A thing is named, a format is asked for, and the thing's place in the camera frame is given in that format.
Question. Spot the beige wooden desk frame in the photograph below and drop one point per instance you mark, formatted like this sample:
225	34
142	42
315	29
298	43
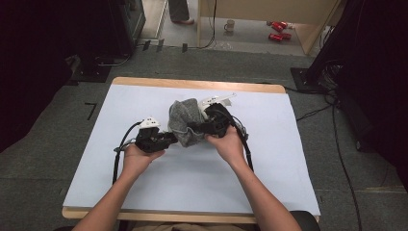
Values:
256	9

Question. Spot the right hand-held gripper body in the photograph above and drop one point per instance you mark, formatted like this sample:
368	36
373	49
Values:
218	120

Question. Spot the wooden table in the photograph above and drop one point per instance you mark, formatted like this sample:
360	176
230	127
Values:
160	82

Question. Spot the black tape strip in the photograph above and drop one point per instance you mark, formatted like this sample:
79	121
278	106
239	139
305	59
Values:
146	45
184	48
160	45

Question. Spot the black angled tape mark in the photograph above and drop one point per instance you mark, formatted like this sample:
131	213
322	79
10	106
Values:
92	109

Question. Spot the grey fluffy towel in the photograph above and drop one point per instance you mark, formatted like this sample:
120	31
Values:
184	122

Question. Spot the beige mug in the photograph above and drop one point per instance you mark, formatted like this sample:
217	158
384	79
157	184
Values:
229	25

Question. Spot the person's beige trousers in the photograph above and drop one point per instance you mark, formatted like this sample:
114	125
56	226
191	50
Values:
192	227

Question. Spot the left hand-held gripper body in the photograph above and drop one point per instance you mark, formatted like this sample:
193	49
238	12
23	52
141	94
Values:
149	139

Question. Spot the person's left hand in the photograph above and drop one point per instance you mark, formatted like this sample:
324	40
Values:
138	160

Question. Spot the person's right hand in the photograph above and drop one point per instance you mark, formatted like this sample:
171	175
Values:
229	147

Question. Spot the black curtain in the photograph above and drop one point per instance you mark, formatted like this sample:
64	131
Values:
29	64
378	80

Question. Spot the pale blue table sheet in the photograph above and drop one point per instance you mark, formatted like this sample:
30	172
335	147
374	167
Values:
192	179

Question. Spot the dark cabinet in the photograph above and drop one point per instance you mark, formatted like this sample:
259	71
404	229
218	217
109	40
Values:
128	25

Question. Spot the red can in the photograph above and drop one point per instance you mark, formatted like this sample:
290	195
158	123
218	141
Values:
287	36
275	37
276	27
284	24

